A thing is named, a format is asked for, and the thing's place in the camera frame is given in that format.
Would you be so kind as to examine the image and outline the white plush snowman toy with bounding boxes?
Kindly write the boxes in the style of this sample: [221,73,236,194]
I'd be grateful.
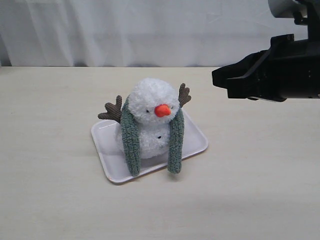
[97,77,192,159]

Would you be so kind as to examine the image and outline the white plastic tray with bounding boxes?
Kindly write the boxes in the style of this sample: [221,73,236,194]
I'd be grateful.
[91,111,209,184]

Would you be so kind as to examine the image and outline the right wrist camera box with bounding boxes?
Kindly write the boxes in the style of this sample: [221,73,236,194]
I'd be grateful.
[267,0,320,26]

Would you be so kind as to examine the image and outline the green fuzzy scarf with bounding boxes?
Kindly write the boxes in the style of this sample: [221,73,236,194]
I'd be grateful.
[116,94,185,177]

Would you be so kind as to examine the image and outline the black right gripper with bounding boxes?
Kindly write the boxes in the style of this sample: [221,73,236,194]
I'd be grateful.
[211,34,320,102]

